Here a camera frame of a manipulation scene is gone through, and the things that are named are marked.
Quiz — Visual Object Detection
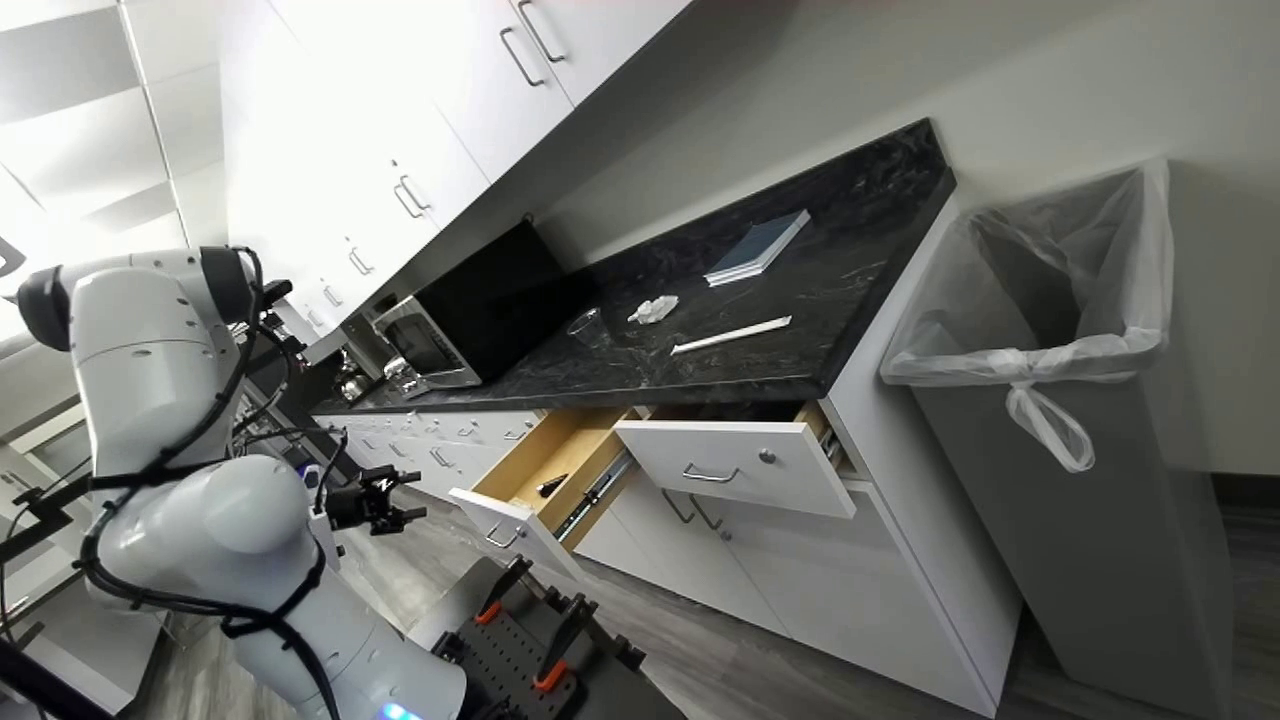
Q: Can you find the crumpled white paper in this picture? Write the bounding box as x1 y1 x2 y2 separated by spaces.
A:
629 298 679 329

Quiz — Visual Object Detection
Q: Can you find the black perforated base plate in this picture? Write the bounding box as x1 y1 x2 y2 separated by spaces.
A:
432 589 667 720

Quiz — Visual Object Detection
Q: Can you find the blue book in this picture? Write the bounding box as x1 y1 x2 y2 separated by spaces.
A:
704 207 811 290

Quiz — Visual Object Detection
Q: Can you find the white upper cabinet right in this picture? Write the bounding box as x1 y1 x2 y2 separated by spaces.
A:
275 0 690 177

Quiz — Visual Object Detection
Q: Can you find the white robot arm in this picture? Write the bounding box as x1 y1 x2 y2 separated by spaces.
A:
15 249 468 720

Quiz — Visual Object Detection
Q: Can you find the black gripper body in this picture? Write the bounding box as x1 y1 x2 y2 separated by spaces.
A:
325 477 397 534

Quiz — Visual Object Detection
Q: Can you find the grey trash bin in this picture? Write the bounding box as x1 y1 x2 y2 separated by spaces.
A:
874 161 1234 720

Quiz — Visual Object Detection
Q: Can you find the black orange clamp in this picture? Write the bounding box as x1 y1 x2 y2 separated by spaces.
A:
473 557 530 629
530 597 594 696

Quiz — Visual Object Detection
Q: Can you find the black microwave oven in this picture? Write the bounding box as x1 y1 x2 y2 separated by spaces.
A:
371 219 588 388

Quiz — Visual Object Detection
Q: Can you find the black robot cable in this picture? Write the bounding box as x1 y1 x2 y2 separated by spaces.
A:
0 311 351 720

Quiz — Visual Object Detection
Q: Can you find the white stick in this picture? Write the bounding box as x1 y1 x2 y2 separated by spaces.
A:
667 318 791 356

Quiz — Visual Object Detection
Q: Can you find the silver cabinet handle right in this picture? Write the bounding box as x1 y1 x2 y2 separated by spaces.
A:
517 0 566 65

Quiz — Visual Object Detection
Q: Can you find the white drawer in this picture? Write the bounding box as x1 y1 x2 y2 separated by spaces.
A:
451 410 631 568
616 410 855 519

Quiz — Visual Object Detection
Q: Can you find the white trash bag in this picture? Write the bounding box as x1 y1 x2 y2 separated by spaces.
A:
878 161 1174 477

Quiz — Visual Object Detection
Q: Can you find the white cabinet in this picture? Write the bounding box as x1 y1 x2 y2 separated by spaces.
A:
327 200 1017 716
275 0 690 177
219 0 483 338

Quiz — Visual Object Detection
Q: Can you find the silver cabinet handle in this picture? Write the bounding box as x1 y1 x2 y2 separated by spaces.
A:
500 30 548 87
517 0 566 65

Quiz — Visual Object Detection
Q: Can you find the black orange clamp lower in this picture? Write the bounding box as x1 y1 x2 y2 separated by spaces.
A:
530 597 594 696

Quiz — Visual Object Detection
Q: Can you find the white upper cabinet middle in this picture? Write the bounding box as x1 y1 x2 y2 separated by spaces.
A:
219 0 483 338

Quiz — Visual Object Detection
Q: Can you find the white lower cabinet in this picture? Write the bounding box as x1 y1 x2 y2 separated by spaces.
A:
327 200 1017 716

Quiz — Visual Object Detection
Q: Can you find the silver cabinet handle left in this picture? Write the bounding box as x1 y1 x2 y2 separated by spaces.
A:
500 30 548 87

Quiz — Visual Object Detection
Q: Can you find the black orange clamp upper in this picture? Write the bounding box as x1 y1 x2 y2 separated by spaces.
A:
473 557 530 629

